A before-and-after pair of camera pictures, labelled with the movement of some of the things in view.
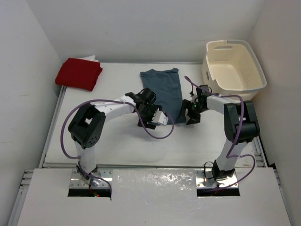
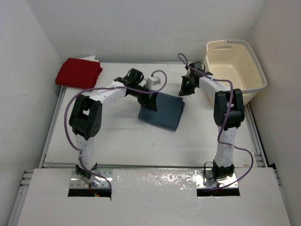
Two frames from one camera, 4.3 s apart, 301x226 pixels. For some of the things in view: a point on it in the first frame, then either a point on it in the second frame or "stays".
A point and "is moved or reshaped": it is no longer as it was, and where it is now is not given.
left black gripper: x=154 y=108 to x=148 y=102
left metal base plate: x=77 y=182 stays
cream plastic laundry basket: x=231 y=68 stays
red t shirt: x=79 y=73 stays
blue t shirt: x=165 y=83 is moved or reshaped
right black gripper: x=194 y=119 to x=184 y=91
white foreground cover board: x=156 y=197 stays
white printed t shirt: x=92 y=58 stays
